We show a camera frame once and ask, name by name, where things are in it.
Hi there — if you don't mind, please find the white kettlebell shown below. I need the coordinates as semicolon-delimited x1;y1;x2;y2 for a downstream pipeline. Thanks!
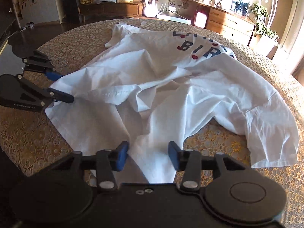
142;0;159;18

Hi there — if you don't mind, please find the white printed t-shirt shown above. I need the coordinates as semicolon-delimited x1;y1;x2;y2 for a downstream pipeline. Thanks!
45;24;299;183

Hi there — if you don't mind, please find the wooden sideboard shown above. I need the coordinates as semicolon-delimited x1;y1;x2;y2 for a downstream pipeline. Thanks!
78;0;256;46

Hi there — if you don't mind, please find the white flat box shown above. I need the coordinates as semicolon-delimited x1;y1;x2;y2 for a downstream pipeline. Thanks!
157;11;191;25

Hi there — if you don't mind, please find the pink lamp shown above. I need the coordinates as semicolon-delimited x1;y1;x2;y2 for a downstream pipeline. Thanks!
194;9;209;28

